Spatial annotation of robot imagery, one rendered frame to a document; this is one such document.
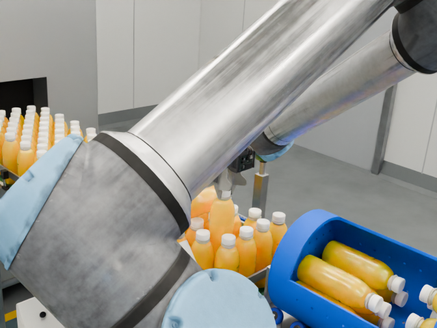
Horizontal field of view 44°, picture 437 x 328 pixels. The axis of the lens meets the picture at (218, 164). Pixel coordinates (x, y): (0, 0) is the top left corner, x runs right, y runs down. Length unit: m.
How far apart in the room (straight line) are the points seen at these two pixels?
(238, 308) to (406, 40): 0.50
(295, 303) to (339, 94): 0.55
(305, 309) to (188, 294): 0.81
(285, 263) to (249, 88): 0.77
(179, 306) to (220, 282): 0.06
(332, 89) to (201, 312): 0.60
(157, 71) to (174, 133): 5.76
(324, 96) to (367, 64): 0.13
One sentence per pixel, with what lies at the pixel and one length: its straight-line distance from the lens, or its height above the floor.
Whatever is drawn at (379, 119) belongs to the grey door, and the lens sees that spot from 5.16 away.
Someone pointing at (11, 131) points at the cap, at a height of 1.10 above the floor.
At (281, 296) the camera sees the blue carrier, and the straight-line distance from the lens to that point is 1.38.
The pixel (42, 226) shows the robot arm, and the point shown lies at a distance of 0.55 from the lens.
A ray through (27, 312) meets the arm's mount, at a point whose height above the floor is 1.38.
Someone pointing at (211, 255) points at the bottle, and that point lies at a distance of 1.54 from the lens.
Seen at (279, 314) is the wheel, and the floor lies 0.98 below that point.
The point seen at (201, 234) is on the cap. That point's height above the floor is 1.11.
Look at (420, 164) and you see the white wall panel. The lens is 5.11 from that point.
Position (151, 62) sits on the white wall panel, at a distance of 6.27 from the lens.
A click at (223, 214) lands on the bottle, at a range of 1.52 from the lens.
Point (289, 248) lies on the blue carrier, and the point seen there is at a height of 1.18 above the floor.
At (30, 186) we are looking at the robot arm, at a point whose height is 1.62.
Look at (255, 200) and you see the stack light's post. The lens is 2.01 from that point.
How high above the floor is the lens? 1.83
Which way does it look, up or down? 21 degrees down
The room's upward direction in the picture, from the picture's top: 4 degrees clockwise
